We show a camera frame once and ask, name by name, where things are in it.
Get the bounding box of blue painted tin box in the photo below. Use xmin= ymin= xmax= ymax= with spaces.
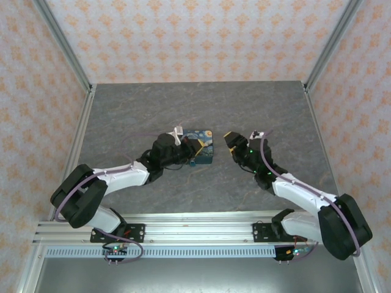
xmin=182 ymin=129 xmax=215 ymax=166

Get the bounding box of grey metal sheet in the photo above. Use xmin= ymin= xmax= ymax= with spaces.
xmin=32 ymin=258 xmax=365 ymax=293

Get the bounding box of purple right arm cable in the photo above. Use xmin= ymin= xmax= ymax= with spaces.
xmin=259 ymin=130 xmax=363 ymax=263

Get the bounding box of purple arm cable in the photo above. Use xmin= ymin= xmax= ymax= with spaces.
xmin=54 ymin=120 xmax=190 ymax=265
xmin=259 ymin=130 xmax=363 ymax=263

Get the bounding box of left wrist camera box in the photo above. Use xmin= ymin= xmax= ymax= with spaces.
xmin=169 ymin=126 xmax=185 ymax=146

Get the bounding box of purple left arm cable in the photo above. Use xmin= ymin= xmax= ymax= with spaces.
xmin=54 ymin=120 xmax=190 ymax=265

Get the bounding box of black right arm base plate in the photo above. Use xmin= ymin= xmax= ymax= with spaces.
xmin=252 ymin=222 xmax=307 ymax=244

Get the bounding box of aluminium side rail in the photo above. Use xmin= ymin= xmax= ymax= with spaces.
xmin=303 ymin=81 xmax=349 ymax=221
xmin=48 ymin=85 xmax=97 ymax=222

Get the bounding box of aluminium cross rail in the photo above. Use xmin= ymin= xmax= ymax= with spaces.
xmin=32 ymin=212 xmax=367 ymax=245

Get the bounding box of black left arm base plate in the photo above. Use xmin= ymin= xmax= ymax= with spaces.
xmin=89 ymin=223 xmax=146 ymax=244

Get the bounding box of slotted grey cable duct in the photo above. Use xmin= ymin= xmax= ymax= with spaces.
xmin=45 ymin=246 xmax=276 ymax=259

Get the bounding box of aluminium corner post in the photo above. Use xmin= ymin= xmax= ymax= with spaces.
xmin=303 ymin=0 xmax=364 ymax=94
xmin=32 ymin=0 xmax=94 ymax=94

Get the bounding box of aluminium frame leg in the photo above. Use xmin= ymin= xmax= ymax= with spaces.
xmin=349 ymin=244 xmax=377 ymax=293
xmin=15 ymin=244 xmax=47 ymax=293

